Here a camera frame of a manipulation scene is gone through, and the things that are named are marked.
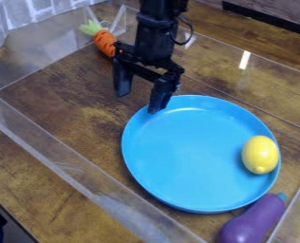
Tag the clear acrylic enclosure wall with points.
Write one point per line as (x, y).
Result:
(65, 185)

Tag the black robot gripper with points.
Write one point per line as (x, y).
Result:
(152, 50)

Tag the yellow toy lemon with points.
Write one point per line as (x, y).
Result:
(260, 155)

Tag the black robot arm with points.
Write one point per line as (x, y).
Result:
(161, 7)

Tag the orange toy carrot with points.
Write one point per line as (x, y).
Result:
(104, 39)

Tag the blue round plate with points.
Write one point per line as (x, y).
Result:
(183, 153)

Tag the purple toy eggplant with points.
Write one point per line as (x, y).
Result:
(249, 227)

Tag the white grid curtain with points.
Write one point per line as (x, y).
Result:
(22, 12)

